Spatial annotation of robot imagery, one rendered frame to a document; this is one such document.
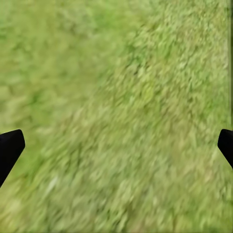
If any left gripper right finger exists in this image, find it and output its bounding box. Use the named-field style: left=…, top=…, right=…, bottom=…
left=217, top=129, right=233, bottom=168

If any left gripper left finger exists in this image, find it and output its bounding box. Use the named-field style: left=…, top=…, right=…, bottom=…
left=0, top=129, right=25, bottom=187

